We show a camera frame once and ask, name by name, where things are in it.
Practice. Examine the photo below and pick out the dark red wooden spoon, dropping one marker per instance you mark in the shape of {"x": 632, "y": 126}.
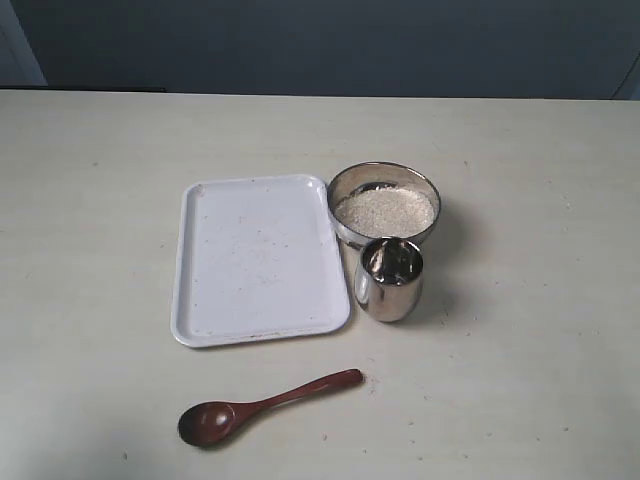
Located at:
{"x": 208, "y": 424}

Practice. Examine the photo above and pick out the steel bowl with rice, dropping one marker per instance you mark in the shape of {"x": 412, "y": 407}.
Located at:
{"x": 382, "y": 199}

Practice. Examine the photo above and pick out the white rectangular plastic tray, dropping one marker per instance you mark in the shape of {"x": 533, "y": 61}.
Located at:
{"x": 257, "y": 260}

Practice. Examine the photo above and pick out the shiny steel cup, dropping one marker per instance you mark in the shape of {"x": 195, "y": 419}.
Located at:
{"x": 389, "y": 278}

